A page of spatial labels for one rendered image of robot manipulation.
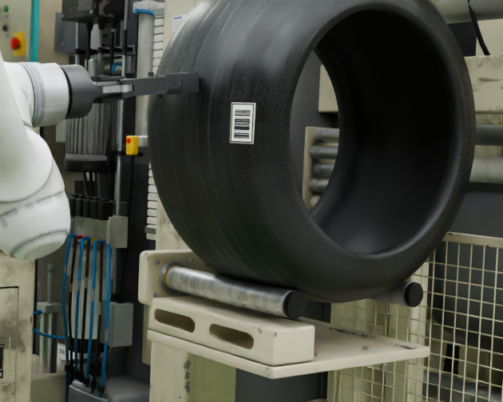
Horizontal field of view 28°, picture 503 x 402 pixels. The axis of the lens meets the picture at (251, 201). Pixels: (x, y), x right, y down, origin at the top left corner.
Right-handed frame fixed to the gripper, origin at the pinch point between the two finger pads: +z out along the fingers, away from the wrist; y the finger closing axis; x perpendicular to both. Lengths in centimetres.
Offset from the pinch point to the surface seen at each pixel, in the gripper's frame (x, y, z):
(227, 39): -6.2, -3.7, 7.2
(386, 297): 41, -4, 39
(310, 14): -9.1, -11.7, 17.3
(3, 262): 35, 61, -4
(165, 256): 31.9, 25.3, 12.1
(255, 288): 34.2, -0.7, 12.1
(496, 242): 33, -12, 60
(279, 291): 34.0, -6.4, 12.4
